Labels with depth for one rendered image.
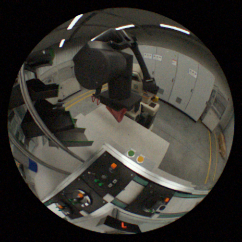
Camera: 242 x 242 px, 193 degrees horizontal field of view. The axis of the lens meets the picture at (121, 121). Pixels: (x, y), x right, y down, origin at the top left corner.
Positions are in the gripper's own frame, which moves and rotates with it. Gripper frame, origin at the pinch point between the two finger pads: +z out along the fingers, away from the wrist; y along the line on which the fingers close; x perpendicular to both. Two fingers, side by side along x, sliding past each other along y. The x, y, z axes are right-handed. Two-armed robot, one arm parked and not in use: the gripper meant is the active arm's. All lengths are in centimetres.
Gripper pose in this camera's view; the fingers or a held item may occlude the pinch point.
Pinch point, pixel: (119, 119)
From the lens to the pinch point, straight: 25.1
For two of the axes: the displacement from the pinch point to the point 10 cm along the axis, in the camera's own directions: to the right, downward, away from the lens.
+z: -0.1, 7.0, 7.2
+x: 6.3, -5.5, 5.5
